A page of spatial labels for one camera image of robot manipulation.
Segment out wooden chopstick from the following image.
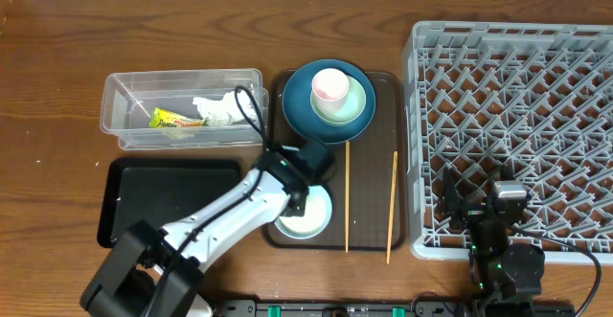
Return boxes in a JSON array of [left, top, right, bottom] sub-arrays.
[[386, 150, 398, 264], [344, 141, 351, 253]]

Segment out brown plastic serving tray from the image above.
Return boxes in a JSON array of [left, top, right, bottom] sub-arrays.
[[261, 71, 408, 252]]

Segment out white rice grains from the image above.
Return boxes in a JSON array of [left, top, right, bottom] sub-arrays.
[[280, 196, 329, 234]]

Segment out light green small plate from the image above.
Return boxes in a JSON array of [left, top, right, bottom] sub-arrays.
[[310, 77, 367, 126]]

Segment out clear plastic waste bin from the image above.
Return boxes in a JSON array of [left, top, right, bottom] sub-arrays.
[[100, 68, 269, 150]]

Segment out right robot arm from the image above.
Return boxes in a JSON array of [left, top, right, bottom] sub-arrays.
[[436, 167, 545, 316]]

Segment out dark blue round plate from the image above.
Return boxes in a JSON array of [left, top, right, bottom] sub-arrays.
[[282, 59, 376, 144]]

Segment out grey plastic dishwasher rack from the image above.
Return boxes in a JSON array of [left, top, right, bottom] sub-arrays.
[[402, 21, 612, 265]]

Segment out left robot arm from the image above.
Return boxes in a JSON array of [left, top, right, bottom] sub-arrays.
[[79, 139, 334, 317]]

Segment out pink plastic cup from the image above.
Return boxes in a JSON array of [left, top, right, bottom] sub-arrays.
[[311, 68, 350, 114]]

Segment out yellow snack wrapper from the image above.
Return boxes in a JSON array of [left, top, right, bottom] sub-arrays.
[[149, 107, 206, 128]]

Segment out white tissue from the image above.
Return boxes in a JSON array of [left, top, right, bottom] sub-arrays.
[[193, 90, 257, 127]]

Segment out black plastic tray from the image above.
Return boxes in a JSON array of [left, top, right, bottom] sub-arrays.
[[97, 157, 241, 248]]

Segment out light blue bowl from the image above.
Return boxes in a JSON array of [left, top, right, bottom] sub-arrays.
[[274, 186, 332, 240]]

